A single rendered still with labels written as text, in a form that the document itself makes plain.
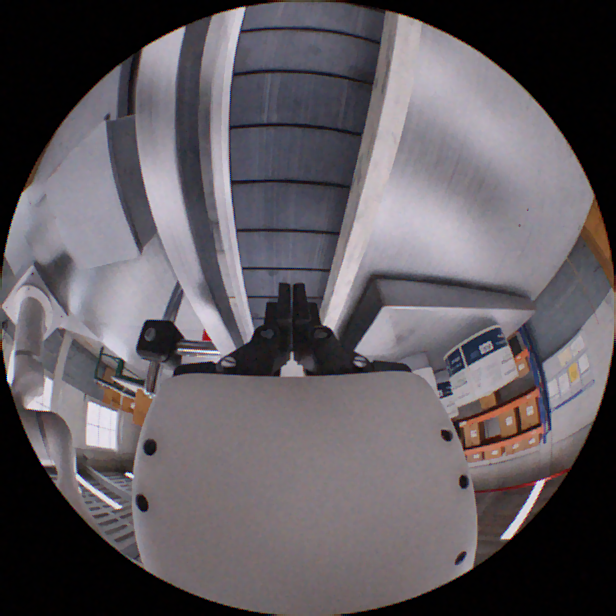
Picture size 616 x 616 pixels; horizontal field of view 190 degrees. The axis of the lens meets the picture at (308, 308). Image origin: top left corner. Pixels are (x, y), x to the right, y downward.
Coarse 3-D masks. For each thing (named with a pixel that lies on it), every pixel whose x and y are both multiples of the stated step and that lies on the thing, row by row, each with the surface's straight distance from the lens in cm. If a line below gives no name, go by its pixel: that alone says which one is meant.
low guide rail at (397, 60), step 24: (384, 24) 14; (408, 24) 13; (384, 48) 12; (408, 48) 12; (384, 72) 11; (408, 72) 11; (384, 96) 10; (408, 96) 11; (384, 120) 10; (384, 144) 10; (360, 168) 11; (384, 168) 10; (360, 192) 10; (360, 216) 11; (360, 240) 12; (336, 264) 14; (336, 288) 14; (336, 312) 16
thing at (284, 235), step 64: (320, 0) 17; (256, 64) 14; (320, 64) 13; (256, 128) 13; (320, 128) 13; (256, 192) 14; (320, 192) 14; (256, 256) 16; (320, 256) 16; (256, 320) 24
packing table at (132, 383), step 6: (120, 360) 244; (120, 366) 241; (120, 372) 240; (114, 378) 237; (120, 378) 238; (126, 378) 232; (132, 378) 227; (126, 384) 234; (132, 384) 219; (138, 384) 215; (144, 384) 217
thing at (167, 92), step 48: (144, 48) 7; (192, 48) 6; (144, 96) 6; (192, 96) 6; (144, 144) 6; (192, 144) 6; (192, 192) 6; (192, 240) 6; (192, 288) 7; (240, 336) 12
